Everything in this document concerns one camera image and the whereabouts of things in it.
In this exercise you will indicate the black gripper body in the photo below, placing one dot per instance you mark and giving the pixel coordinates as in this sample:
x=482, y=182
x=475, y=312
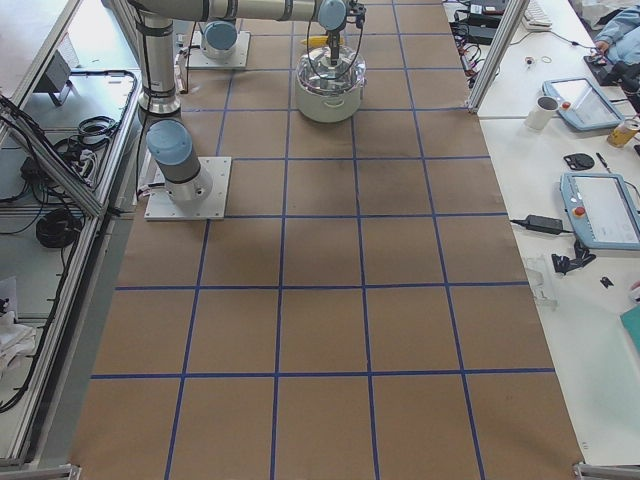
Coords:
x=333, y=39

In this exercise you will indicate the yellow corn cob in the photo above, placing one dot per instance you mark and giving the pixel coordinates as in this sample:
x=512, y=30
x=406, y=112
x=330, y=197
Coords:
x=316, y=41

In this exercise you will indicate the glass pot lid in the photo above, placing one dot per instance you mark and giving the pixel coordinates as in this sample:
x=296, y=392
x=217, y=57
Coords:
x=316, y=73

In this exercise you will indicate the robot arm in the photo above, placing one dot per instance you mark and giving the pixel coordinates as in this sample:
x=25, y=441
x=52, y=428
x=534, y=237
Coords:
x=152, y=30
x=218, y=39

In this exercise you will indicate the pale green steel pot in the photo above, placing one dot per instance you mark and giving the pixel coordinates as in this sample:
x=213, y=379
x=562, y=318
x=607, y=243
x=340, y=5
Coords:
x=327, y=109

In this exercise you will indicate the white mug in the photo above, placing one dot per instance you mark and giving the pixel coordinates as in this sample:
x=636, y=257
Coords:
x=545, y=108

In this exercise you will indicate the teach pendant far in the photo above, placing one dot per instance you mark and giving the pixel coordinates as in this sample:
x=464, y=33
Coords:
x=583, y=105

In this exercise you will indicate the teach pendant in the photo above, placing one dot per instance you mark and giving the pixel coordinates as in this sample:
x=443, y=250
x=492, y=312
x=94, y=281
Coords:
x=583, y=105
x=601, y=211

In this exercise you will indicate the brown table mat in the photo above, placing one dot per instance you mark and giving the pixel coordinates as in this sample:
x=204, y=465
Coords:
x=361, y=312

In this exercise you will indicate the black power brick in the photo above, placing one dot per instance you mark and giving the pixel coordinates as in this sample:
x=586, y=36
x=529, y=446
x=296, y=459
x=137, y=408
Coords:
x=542, y=224

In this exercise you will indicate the black round object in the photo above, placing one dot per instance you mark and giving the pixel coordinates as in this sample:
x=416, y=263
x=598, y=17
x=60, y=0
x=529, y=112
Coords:
x=579, y=161

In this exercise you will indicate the yellow drink can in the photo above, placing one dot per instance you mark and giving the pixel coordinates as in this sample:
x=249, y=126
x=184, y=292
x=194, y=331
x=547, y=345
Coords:
x=622, y=134

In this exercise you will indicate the teach pendant near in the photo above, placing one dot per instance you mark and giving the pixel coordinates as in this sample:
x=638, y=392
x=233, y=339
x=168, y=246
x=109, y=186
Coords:
x=601, y=211

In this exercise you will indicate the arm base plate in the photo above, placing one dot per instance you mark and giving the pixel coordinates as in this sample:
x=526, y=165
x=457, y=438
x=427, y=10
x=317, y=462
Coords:
x=202, y=57
x=203, y=197

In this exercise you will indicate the aluminium frame post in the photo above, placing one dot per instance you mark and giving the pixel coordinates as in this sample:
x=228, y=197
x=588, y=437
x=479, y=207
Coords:
x=511, y=19

